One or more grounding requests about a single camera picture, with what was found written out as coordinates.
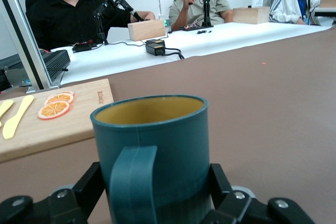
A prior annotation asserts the bamboo cutting board metal handle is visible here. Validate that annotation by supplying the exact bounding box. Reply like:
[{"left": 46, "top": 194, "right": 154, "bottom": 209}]
[{"left": 0, "top": 78, "right": 115, "bottom": 164}]

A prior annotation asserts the teal cup yellow inside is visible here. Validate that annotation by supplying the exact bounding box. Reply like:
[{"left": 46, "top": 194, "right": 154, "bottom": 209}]
[{"left": 90, "top": 94, "right": 212, "bottom": 224}]

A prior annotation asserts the person in black shirt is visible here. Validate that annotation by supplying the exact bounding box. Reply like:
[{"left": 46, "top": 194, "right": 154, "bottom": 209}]
[{"left": 25, "top": 0, "right": 156, "bottom": 51}]

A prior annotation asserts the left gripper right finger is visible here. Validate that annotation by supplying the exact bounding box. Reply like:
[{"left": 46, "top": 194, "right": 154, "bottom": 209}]
[{"left": 201, "top": 163, "right": 316, "bottom": 224}]

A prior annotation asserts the person in beige shirt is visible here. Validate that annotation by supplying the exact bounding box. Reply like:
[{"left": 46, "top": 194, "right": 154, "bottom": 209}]
[{"left": 167, "top": 0, "right": 234, "bottom": 31}]

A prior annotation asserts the yellow plastic knife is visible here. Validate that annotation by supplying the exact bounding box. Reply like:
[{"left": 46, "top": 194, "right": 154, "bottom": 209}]
[{"left": 2, "top": 94, "right": 35, "bottom": 140}]

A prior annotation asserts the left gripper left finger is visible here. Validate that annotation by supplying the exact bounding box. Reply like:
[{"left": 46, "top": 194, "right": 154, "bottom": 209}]
[{"left": 0, "top": 161, "right": 106, "bottom": 224}]

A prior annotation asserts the black adapter cable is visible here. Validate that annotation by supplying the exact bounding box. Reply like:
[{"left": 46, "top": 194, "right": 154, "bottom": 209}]
[{"left": 164, "top": 47, "right": 185, "bottom": 60}]

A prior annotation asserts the black finned electronics box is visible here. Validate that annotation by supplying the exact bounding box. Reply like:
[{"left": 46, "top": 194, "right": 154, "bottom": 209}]
[{"left": 0, "top": 49, "right": 71, "bottom": 91}]

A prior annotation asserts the yellow plastic fork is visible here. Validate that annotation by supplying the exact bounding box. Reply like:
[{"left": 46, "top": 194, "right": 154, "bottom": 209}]
[{"left": 0, "top": 99, "right": 15, "bottom": 128}]

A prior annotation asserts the aluminium profile post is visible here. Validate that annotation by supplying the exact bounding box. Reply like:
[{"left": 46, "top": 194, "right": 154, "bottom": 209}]
[{"left": 0, "top": 0, "right": 65, "bottom": 94}]

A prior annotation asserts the brown table mat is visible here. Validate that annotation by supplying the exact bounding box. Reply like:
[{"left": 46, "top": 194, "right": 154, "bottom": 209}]
[{"left": 0, "top": 24, "right": 336, "bottom": 224}]

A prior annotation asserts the light wooden block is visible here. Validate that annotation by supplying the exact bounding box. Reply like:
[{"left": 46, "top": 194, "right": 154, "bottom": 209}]
[
  {"left": 319, "top": 0, "right": 336, "bottom": 9},
  {"left": 232, "top": 6, "right": 271, "bottom": 25},
  {"left": 128, "top": 19, "right": 166, "bottom": 42}
]

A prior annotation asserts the small black controller box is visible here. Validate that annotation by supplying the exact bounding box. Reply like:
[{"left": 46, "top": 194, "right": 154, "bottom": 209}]
[{"left": 72, "top": 41, "right": 93, "bottom": 53}]

